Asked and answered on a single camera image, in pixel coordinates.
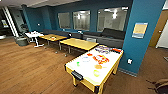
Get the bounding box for yellow-green bowl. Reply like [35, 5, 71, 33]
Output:
[93, 69, 101, 77]

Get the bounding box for long yellow wooden table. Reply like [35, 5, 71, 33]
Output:
[38, 33, 68, 48]
[59, 37, 100, 55]

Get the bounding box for red round striker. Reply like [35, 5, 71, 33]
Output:
[86, 52, 94, 57]

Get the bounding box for clear bowl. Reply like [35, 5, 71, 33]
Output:
[81, 57, 91, 64]

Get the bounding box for colourful printed game box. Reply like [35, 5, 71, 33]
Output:
[94, 45, 111, 54]

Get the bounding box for white long table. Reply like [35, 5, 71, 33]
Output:
[64, 45, 125, 94]

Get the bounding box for orange round striker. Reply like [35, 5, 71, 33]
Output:
[94, 64, 103, 70]

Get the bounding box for dark bench sofa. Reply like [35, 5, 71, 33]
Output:
[83, 27, 127, 49]

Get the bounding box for interior glass window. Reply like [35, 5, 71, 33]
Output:
[96, 6, 129, 33]
[72, 9, 92, 32]
[57, 12, 72, 30]

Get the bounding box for flat red packet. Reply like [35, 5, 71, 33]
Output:
[111, 48, 123, 54]

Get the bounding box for small white table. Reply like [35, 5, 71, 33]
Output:
[24, 31, 45, 48]

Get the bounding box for dark round waste bin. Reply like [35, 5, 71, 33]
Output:
[15, 35, 29, 47]

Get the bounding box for tan backpack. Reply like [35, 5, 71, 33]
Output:
[145, 78, 168, 94]

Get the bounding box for white floor-level wall outlet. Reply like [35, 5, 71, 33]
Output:
[127, 58, 134, 65]

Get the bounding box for yellow wall sign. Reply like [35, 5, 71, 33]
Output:
[132, 22, 149, 39]

